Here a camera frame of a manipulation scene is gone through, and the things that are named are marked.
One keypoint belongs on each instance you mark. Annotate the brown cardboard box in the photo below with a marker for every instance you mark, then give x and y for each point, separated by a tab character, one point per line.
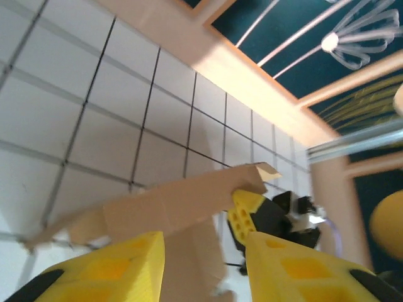
189	201

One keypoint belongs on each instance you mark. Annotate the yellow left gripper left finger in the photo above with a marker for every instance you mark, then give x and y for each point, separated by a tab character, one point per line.
110	273

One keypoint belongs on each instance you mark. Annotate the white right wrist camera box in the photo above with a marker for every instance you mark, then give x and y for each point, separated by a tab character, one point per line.
302	221

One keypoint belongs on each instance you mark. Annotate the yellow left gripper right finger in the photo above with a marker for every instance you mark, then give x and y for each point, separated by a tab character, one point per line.
299	277

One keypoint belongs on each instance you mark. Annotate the aluminium corner post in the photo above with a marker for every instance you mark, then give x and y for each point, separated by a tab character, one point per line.
352	143

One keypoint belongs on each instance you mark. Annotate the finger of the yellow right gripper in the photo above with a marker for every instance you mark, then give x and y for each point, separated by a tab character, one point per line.
242	214

